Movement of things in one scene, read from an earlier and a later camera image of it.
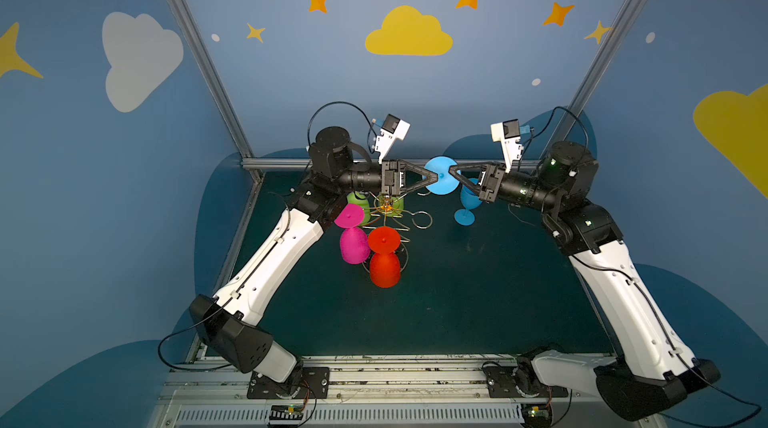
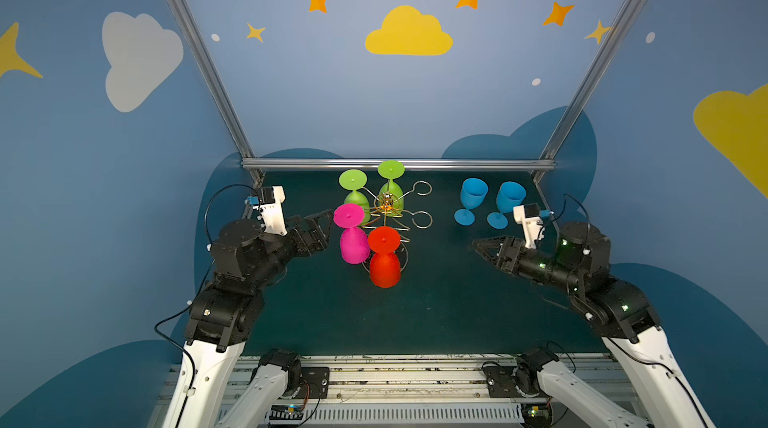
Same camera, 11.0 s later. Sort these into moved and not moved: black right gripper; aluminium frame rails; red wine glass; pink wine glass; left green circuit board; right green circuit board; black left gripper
Moved: black right gripper; black left gripper
Not moved: right green circuit board; left green circuit board; pink wine glass; aluminium frame rails; red wine glass
